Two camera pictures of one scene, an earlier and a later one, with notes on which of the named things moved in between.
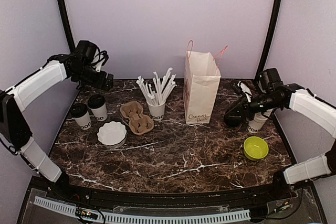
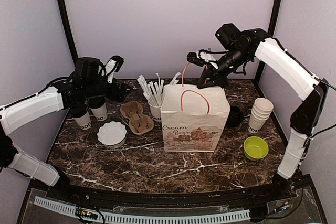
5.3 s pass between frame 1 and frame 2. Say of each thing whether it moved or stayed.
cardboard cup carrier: stayed
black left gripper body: moved
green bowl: stayed
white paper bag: moved
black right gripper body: moved
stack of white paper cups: stayed
